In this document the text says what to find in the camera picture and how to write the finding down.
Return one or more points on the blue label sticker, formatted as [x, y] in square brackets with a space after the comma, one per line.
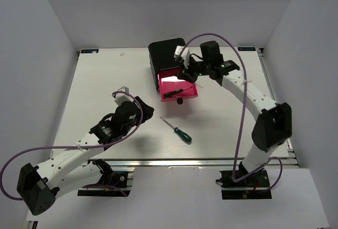
[89, 51]
[246, 48]

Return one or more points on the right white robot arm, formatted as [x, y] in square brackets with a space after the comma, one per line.
[273, 121]

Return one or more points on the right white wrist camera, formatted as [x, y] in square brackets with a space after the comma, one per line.
[182, 54]

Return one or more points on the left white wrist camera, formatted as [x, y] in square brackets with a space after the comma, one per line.
[121, 95]

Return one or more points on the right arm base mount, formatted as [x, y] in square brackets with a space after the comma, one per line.
[253, 187]

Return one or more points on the pink drawer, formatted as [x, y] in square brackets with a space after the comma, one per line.
[167, 81]

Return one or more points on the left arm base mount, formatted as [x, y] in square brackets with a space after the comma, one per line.
[112, 182]

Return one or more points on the aluminium table rail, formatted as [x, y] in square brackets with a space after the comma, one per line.
[289, 162]

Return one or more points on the black drawer cabinet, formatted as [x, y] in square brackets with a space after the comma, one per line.
[161, 54]

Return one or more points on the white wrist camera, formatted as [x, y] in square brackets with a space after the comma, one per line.
[182, 54]
[121, 95]

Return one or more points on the right blue label sticker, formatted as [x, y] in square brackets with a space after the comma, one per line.
[246, 48]

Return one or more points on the left blue label sticker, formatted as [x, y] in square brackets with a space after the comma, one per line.
[89, 51]

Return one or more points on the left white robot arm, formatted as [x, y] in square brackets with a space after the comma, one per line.
[41, 185]

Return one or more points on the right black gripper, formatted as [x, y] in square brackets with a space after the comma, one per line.
[186, 74]

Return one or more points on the large green handle screwdriver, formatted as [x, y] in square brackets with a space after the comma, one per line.
[183, 135]

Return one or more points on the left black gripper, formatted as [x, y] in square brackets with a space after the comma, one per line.
[147, 113]

